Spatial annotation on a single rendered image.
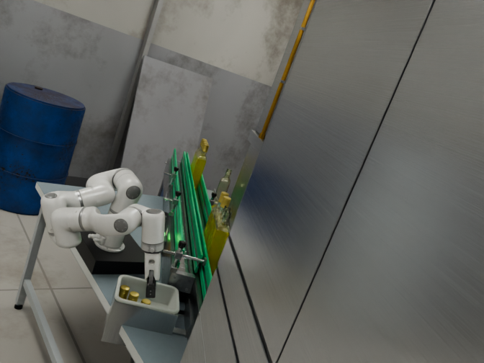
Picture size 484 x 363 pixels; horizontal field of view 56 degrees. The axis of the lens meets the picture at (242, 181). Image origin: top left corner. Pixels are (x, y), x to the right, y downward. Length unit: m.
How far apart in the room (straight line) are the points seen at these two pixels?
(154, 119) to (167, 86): 0.36
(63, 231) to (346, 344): 1.39
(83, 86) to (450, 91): 4.35
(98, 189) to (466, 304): 1.65
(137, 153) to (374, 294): 4.36
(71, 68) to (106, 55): 0.34
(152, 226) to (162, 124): 3.28
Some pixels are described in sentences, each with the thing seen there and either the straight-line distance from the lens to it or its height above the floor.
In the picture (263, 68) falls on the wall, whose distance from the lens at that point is 5.54.
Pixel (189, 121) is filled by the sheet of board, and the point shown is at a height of 0.98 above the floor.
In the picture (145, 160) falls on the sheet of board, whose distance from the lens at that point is 4.70.
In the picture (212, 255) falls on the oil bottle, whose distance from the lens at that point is 1.83.
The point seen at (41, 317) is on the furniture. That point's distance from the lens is 2.57.
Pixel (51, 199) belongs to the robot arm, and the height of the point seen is 1.01.
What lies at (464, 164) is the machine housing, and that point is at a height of 1.66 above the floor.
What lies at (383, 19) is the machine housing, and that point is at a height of 1.76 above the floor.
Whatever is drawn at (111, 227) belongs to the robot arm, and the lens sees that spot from 1.52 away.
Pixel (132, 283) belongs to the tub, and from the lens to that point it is 1.75.
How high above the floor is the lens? 1.67
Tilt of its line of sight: 13 degrees down
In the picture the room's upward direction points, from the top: 21 degrees clockwise
